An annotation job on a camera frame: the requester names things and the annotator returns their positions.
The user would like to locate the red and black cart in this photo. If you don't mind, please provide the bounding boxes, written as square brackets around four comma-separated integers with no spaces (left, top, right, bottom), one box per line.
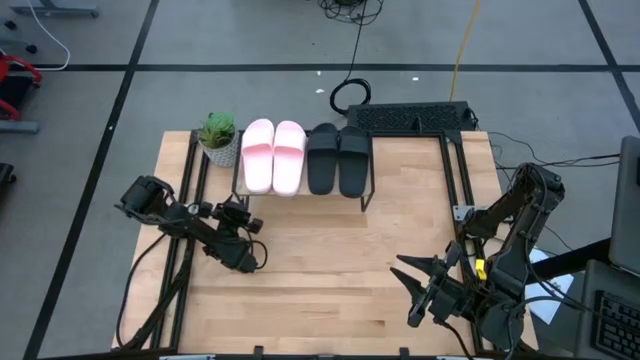
[0,53,44,121]

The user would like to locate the black desk bar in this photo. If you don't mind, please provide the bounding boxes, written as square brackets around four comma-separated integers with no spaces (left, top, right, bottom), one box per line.
[529,237,612,285]

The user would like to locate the wooden shelf with black legs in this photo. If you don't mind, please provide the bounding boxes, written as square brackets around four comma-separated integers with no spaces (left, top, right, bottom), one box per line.
[231,130,377,214]

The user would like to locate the black coiled cable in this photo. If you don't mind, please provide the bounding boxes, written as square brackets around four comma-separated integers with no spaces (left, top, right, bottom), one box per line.
[328,0,373,118]

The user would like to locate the thin black cable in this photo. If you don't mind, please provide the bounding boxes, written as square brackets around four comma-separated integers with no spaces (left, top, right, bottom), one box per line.
[487,130,621,170]

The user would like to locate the black aluminium rig frame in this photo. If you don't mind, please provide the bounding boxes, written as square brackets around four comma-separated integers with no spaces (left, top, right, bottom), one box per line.
[117,129,539,354]

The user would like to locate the black cable tangle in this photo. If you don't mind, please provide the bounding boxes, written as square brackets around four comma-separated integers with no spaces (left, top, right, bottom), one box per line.
[317,0,385,26]

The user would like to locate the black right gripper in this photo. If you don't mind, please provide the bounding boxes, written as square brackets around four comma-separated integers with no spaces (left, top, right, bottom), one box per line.
[389,241,481,329]

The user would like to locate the grey metal bar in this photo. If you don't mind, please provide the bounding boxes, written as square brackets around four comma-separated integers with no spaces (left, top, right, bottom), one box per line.
[0,119,40,134]

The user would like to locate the green plant in patterned pot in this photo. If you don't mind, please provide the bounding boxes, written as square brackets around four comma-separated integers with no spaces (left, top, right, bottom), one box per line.
[196,111,240,169]

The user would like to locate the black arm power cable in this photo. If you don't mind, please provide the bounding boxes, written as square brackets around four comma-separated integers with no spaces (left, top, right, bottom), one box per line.
[115,232,169,349]

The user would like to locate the black keyboard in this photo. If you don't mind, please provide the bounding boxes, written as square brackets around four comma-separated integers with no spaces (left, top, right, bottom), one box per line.
[591,289,640,359]

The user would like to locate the grey laptop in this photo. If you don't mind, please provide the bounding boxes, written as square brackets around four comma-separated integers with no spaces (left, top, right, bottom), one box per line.
[608,134,640,277]

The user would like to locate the white cable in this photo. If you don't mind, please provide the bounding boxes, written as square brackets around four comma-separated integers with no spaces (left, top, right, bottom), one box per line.
[24,0,71,72]

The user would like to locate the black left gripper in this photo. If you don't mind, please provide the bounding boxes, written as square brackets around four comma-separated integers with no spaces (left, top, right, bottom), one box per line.
[198,195,265,236]

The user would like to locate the white paper sheet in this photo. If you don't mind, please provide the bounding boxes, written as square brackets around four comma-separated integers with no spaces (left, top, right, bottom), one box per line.
[524,248,576,326]

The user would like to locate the silver arm base bracket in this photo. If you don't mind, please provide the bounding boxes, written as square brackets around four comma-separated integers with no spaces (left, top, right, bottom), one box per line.
[452,204,489,222]

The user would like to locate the yellow cable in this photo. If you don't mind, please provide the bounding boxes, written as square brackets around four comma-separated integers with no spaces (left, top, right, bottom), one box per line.
[448,0,482,102]

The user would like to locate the grey table foot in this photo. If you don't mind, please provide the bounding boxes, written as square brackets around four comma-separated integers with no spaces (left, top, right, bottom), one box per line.
[9,0,99,19]

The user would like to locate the black slide sandal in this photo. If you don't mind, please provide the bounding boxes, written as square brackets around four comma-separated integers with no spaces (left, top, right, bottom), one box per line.
[305,122,340,196]
[338,125,371,199]

